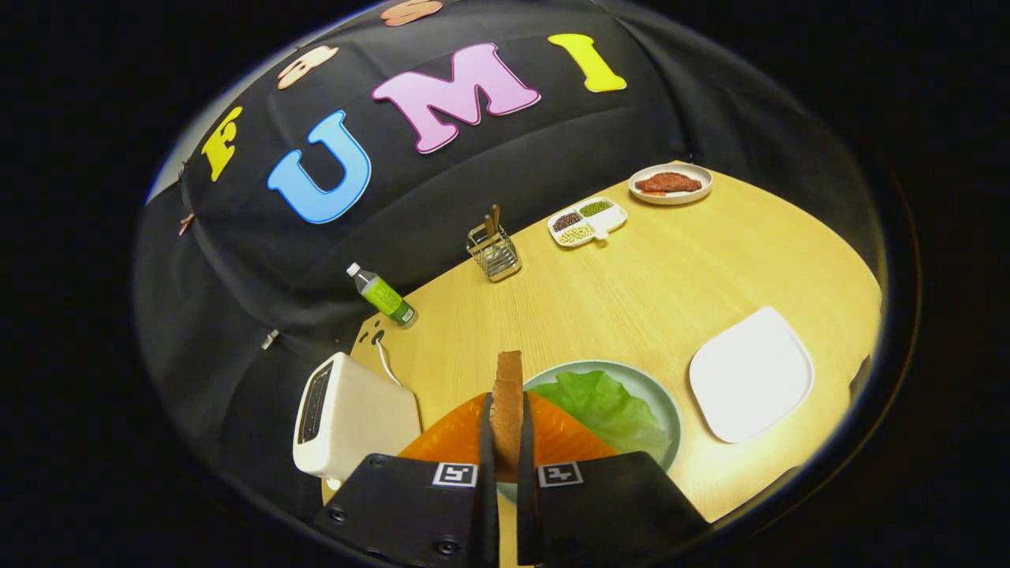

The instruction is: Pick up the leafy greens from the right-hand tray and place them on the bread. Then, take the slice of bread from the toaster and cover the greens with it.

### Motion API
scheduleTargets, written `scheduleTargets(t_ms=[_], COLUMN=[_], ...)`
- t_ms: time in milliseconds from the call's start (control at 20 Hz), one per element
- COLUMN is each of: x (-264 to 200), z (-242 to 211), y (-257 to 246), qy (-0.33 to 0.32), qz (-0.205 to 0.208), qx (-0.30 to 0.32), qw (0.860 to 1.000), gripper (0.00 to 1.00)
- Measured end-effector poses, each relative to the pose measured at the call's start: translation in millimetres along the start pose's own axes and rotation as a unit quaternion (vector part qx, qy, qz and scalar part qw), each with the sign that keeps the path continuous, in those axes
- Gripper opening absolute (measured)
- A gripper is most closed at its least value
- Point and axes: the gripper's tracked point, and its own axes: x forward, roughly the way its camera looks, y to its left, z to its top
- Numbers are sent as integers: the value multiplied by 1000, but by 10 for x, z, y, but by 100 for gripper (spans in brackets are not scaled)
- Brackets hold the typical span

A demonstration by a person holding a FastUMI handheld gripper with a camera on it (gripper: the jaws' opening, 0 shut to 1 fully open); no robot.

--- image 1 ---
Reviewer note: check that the black backdrop cloth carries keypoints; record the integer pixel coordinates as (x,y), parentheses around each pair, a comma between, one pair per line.
(473,173)

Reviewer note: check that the white toaster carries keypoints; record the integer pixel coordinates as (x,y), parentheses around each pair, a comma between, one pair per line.
(363,426)

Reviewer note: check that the white divided dish of beans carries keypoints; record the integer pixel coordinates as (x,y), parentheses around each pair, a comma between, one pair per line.
(611,218)

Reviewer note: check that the silver metal clip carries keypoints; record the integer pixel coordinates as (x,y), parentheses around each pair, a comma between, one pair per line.
(270,339)

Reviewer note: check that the pink clip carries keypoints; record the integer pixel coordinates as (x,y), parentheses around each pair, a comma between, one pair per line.
(186,223)

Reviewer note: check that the round white meat plate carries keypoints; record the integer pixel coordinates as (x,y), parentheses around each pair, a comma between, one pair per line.
(671,197)

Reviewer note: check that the round grey-green plate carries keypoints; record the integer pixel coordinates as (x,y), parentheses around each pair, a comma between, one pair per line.
(651,388)

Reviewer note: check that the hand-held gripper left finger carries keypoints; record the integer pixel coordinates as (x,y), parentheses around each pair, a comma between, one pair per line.
(418,513)

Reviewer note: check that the green label drink bottle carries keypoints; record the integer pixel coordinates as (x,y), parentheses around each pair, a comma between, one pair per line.
(384,297)

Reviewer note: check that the white square plate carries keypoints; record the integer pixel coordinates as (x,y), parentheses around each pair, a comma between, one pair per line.
(750,375)

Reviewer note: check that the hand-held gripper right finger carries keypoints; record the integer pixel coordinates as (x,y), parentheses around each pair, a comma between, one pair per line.
(600,513)

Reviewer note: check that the green lettuce leaf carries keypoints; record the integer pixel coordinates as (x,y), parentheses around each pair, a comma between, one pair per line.
(604,406)

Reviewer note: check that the white bread slice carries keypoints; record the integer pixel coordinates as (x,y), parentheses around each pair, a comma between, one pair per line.
(507,410)

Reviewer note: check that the red meat slice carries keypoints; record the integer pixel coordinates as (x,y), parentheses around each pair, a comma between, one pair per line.
(669,183)

